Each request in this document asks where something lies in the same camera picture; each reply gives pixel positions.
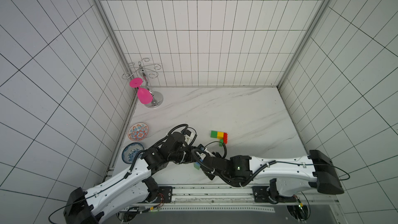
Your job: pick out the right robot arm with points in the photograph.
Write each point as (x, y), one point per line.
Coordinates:
(287, 176)

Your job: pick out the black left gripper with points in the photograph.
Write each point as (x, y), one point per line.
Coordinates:
(192, 155)

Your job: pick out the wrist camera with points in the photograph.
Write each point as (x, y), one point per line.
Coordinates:
(204, 152)
(190, 135)

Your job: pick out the pink plastic wine glass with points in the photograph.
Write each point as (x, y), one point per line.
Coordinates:
(144, 95)

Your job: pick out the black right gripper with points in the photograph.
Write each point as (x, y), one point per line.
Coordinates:
(205, 160)

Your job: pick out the blue patterned ceramic plate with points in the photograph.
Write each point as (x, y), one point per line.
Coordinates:
(130, 152)

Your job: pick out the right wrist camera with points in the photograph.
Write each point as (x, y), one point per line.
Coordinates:
(204, 152)

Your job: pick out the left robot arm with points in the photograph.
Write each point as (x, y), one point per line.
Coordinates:
(131, 186)

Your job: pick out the metal glass rack stand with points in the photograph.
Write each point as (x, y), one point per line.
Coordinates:
(148, 71)

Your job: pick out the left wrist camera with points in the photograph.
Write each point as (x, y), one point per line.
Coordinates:
(190, 135)

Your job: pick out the red lego brick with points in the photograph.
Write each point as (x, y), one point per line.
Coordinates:
(225, 138)

